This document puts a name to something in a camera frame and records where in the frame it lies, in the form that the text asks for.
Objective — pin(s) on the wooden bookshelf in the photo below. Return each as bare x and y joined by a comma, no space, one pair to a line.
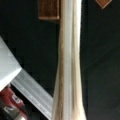
49,9

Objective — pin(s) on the white notebook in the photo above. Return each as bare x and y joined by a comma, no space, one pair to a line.
68,99

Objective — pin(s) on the red black tool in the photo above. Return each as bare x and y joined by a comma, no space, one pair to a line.
11,106

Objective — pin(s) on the grey metal rail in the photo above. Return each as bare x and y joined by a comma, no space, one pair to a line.
34,93

